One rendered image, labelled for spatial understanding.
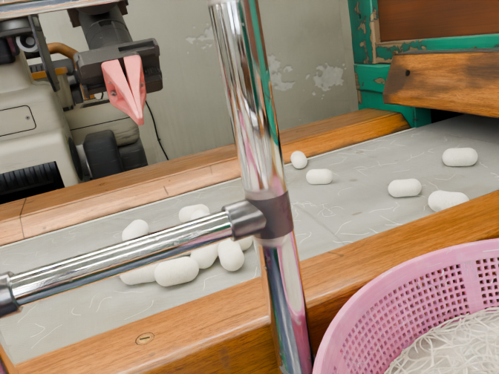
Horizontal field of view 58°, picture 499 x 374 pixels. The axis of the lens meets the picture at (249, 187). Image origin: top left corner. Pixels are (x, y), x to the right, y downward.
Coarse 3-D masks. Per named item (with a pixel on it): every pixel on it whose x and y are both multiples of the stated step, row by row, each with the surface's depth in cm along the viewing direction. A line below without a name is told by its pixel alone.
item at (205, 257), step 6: (210, 246) 40; (216, 246) 41; (192, 252) 40; (198, 252) 39; (204, 252) 39; (210, 252) 40; (216, 252) 40; (192, 258) 40; (198, 258) 39; (204, 258) 39; (210, 258) 40; (198, 264) 39; (204, 264) 39; (210, 264) 40
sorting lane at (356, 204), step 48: (384, 144) 67; (432, 144) 63; (480, 144) 59; (192, 192) 61; (240, 192) 58; (336, 192) 52; (384, 192) 50; (432, 192) 47; (480, 192) 45; (48, 240) 54; (96, 240) 51; (336, 240) 41; (96, 288) 41; (144, 288) 39; (192, 288) 38; (48, 336) 35
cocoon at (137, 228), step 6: (132, 222) 49; (138, 222) 49; (144, 222) 49; (126, 228) 47; (132, 228) 47; (138, 228) 48; (144, 228) 48; (126, 234) 47; (132, 234) 47; (138, 234) 47
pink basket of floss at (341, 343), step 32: (448, 256) 30; (480, 256) 30; (384, 288) 29; (416, 288) 30; (448, 288) 30; (480, 288) 30; (352, 320) 26; (384, 320) 28; (416, 320) 30; (448, 320) 30; (320, 352) 23; (352, 352) 26; (384, 352) 28
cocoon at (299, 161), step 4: (296, 152) 63; (300, 152) 63; (292, 156) 63; (296, 156) 62; (300, 156) 62; (304, 156) 62; (292, 160) 62; (296, 160) 62; (300, 160) 61; (304, 160) 62; (296, 164) 62; (300, 164) 62; (304, 164) 62; (300, 168) 63
